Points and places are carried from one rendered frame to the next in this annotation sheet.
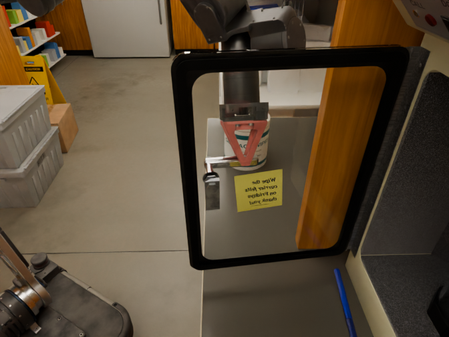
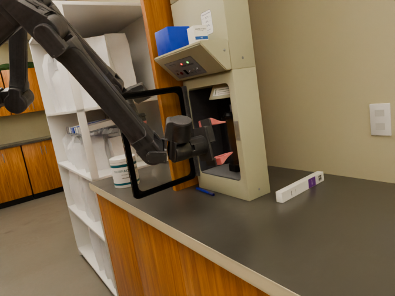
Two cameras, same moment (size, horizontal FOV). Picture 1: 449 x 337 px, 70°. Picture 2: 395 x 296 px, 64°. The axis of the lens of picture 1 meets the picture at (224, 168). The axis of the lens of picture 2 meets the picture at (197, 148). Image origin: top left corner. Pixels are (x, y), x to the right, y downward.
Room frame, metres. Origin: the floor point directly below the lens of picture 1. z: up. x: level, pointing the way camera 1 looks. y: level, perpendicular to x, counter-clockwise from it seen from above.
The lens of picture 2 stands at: (-0.74, 0.44, 1.36)
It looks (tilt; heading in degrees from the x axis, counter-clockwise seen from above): 10 degrees down; 328
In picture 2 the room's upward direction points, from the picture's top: 9 degrees counter-clockwise
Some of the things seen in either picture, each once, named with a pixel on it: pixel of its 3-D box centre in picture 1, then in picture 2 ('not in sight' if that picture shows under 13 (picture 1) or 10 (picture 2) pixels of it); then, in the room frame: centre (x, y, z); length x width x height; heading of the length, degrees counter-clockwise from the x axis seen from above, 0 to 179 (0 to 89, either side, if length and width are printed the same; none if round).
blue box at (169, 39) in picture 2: not in sight; (173, 41); (0.35, -0.20, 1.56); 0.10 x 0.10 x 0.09; 2
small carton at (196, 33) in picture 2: not in sight; (197, 36); (0.20, -0.20, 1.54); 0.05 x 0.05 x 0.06; 84
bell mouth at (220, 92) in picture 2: not in sight; (230, 89); (0.25, -0.36, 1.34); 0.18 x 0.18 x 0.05
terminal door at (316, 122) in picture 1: (278, 178); (158, 140); (0.40, -0.09, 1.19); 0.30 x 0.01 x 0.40; 97
